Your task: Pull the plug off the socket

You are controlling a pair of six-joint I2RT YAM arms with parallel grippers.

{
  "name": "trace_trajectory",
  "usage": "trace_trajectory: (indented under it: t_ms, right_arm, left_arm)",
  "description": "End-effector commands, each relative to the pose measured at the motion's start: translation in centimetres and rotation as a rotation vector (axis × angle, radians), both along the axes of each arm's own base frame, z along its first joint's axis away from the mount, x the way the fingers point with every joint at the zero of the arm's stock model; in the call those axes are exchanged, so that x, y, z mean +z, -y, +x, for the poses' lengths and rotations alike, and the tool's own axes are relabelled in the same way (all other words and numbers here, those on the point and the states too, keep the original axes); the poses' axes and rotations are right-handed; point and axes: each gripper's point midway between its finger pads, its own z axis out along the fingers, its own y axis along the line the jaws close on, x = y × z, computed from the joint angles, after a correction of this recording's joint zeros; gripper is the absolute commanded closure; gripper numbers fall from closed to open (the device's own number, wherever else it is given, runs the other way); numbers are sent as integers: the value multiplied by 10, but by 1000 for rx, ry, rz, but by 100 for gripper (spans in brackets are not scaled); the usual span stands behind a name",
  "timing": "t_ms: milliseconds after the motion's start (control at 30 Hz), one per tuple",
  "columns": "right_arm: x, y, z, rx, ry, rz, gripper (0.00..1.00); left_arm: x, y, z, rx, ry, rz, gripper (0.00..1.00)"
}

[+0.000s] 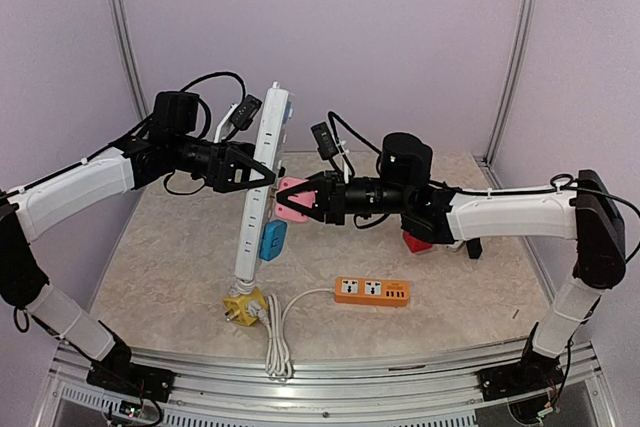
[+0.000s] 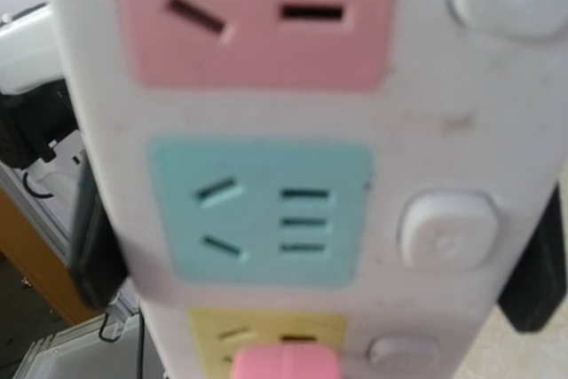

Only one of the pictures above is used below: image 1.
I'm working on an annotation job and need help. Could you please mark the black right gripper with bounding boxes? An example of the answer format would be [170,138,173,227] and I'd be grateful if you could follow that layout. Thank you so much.
[275,170,412,226]

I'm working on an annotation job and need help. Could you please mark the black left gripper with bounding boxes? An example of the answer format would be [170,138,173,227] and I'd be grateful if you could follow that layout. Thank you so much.
[169,132,284,190]

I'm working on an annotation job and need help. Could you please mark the pink plug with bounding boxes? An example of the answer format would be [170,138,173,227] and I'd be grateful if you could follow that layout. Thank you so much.
[274,176,315,223]

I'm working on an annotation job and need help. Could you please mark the long white power strip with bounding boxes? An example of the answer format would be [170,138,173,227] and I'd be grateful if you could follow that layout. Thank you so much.
[233,80,294,282]

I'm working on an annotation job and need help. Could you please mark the blue plug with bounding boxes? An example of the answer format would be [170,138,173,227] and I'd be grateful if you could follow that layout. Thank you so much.
[259,220,288,262]

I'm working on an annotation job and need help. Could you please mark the red cube socket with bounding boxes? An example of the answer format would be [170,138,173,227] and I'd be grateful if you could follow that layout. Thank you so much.
[403,231,433,254]

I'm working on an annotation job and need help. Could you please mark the orange power strip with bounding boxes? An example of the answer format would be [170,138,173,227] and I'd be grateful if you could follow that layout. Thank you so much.
[334,277,410,308]

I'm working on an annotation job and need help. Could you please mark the white plug adapter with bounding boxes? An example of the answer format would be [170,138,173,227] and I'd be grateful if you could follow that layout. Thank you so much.
[446,241,466,252]

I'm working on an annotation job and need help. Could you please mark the black plug with cable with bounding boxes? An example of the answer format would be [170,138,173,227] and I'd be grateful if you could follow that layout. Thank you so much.
[465,238,483,260]

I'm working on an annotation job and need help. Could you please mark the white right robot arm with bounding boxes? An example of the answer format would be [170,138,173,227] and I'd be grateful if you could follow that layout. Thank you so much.
[276,132,631,391]

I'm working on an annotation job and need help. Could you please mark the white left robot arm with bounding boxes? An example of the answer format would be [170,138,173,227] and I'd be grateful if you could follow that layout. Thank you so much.
[1,86,275,392]

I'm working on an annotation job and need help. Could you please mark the yellow cube socket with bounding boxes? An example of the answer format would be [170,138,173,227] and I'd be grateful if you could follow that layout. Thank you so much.
[223,287,268,327]

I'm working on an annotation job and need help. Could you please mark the small circuit board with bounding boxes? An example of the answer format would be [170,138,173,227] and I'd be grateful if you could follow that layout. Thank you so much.
[105,400,150,422]

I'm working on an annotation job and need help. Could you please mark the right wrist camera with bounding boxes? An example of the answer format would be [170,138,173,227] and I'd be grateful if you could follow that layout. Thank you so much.
[310,122,355,181]

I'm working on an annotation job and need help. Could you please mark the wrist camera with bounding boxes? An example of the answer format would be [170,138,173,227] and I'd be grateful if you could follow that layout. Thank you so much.
[213,94,262,143]
[310,122,355,181]

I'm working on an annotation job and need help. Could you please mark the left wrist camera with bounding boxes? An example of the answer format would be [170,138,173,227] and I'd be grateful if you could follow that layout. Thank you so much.
[213,94,262,143]

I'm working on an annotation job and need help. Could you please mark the aluminium front rail frame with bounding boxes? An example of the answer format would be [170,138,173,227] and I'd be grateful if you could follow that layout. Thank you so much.
[32,340,622,426]

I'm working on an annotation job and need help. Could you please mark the left aluminium corner post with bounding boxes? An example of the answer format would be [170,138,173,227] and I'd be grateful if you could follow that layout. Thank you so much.
[108,0,149,120]

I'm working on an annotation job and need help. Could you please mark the aluminium corner post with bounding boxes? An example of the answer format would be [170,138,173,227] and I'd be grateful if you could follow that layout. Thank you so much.
[108,0,149,120]
[477,0,536,171]

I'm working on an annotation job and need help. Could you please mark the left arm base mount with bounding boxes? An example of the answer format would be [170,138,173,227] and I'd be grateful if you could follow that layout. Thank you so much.
[86,364,176,403]

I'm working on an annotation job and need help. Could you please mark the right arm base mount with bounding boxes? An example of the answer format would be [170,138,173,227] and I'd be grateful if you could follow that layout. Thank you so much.
[477,362,564,401]

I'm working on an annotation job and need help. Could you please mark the right aluminium corner post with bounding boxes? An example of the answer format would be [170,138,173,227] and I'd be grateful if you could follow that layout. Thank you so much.
[477,0,536,171]

